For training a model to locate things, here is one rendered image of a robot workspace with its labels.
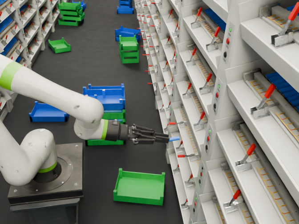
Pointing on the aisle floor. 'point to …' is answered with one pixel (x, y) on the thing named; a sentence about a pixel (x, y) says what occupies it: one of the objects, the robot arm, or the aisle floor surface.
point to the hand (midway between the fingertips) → (161, 138)
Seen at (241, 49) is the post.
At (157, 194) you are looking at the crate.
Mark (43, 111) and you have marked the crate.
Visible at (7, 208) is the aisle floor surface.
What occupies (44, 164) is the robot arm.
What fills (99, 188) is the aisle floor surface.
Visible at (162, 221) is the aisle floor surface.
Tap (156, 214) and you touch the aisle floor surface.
